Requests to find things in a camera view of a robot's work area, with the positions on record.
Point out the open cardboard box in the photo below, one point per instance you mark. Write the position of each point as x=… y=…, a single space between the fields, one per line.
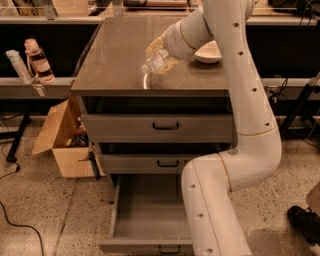
x=61 y=126

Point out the person's black shoe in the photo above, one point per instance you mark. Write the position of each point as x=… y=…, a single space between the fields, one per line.
x=306 y=222

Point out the clear plastic water bottle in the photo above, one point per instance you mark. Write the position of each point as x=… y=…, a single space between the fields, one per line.
x=156 y=61

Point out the grey top drawer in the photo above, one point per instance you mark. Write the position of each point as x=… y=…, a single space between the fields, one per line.
x=158 y=128

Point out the white paper bowl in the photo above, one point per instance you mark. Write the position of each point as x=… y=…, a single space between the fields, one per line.
x=209 y=53

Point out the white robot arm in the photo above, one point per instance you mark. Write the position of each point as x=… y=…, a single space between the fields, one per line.
x=207 y=181

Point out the white cylindrical bottle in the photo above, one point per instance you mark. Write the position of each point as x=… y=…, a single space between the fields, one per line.
x=19 y=66

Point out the person's tan trouser leg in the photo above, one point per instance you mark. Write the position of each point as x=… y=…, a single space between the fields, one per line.
x=313 y=199

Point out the black table leg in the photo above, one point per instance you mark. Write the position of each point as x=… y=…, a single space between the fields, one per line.
x=310 y=87
x=17 y=135

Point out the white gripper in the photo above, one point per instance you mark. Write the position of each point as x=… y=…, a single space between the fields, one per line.
x=173 y=40

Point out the pink reusable drink bottle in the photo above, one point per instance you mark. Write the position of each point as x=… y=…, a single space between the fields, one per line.
x=37 y=62

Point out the black table leg left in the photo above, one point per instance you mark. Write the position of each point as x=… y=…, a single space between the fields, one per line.
x=17 y=135

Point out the black table leg right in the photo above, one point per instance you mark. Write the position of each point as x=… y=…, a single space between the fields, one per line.
x=310 y=87

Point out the grey open bottom drawer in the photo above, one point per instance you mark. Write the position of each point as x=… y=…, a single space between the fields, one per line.
x=148 y=217

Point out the grey metal drawer cabinet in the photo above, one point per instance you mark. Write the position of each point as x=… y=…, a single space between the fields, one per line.
x=110 y=81

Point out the grey middle drawer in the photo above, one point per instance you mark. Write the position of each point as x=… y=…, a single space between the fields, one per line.
x=144 y=163

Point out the grey shelf rail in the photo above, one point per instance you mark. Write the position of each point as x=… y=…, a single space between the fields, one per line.
x=14 y=88

